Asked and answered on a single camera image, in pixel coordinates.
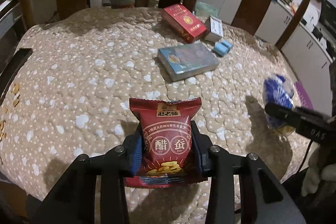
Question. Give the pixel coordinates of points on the blue cardboard box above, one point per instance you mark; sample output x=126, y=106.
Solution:
x=187, y=61

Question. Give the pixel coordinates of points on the blue snack packet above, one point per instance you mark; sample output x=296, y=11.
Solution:
x=277, y=98

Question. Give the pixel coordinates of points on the red cardboard box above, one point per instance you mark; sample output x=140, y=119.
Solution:
x=183, y=20

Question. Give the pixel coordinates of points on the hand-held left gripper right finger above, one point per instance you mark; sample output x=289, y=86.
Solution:
x=200, y=158

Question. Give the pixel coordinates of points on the light blue tape roll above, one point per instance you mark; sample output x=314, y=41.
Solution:
x=221, y=48

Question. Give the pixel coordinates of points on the white medicine box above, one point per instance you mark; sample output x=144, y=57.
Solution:
x=215, y=29

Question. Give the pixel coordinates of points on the pile of nut shells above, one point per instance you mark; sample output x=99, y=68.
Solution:
x=16, y=90

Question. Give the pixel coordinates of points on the red snack packet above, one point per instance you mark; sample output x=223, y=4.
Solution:
x=165, y=134

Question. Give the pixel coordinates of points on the person's right hand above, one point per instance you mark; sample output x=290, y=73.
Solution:
x=313, y=174

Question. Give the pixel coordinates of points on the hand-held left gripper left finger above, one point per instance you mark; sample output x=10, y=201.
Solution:
x=135, y=155

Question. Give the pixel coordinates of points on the beige quilted heart-print blanket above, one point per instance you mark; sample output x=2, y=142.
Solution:
x=92, y=69

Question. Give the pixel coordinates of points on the black range hood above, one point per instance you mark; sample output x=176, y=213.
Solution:
x=328, y=14

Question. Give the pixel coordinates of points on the wooden chair back post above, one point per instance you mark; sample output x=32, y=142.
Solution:
x=295, y=22

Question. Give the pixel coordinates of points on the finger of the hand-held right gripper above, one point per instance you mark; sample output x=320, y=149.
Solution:
x=281, y=111

